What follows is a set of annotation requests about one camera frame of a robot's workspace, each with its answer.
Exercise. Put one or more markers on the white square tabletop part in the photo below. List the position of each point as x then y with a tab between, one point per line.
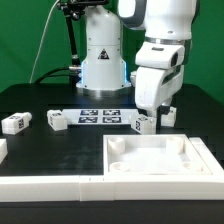
151	155

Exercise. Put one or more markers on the white U-shaped obstacle fence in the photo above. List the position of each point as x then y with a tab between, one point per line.
118	186

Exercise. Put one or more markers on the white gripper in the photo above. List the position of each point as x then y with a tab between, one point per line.
159	75

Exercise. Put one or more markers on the white marker sheet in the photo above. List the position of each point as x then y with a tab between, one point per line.
98	116

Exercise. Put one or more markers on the black camera stand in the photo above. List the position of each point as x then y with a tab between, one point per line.
73	10

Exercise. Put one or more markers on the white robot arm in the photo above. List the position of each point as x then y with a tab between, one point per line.
113	40

